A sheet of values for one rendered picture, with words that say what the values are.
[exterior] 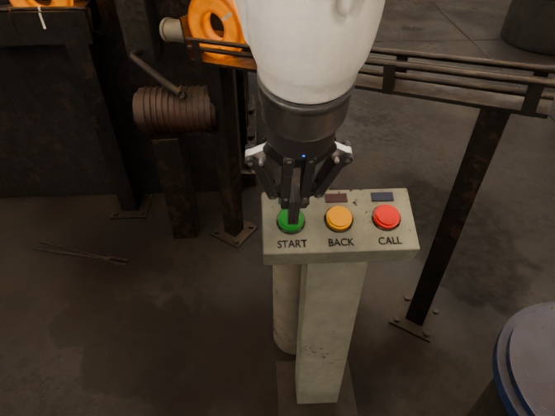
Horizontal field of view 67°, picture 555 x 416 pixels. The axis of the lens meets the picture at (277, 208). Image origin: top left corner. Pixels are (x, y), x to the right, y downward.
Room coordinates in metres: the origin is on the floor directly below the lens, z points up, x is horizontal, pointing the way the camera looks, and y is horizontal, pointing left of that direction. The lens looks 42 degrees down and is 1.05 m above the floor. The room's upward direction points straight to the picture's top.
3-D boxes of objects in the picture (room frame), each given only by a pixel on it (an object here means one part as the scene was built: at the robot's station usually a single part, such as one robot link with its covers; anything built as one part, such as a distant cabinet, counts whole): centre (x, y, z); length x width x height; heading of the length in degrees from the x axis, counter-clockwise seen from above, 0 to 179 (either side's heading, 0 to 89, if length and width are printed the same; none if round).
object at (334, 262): (0.48, -0.10, 0.31); 0.24 x 0.16 x 0.62; 93
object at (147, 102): (1.06, 0.28, 0.27); 0.22 x 0.13 x 0.53; 93
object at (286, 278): (0.63, -0.05, 0.26); 0.12 x 0.12 x 0.52
